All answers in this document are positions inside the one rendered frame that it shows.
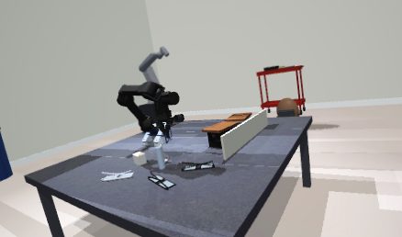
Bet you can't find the pale blue tapered cylinder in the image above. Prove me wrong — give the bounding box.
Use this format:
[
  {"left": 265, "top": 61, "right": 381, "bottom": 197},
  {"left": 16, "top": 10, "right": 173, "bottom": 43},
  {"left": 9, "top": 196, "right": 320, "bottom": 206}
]
[{"left": 155, "top": 146, "right": 165, "bottom": 169}]

